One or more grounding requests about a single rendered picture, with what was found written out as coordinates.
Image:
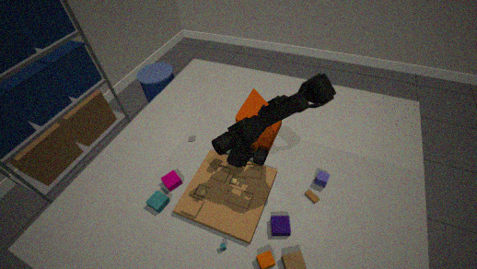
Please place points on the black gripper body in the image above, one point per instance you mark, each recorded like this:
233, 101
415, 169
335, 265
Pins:
259, 156

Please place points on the magenta block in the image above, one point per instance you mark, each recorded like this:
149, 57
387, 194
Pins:
171, 181

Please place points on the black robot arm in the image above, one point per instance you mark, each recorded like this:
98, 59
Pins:
318, 90

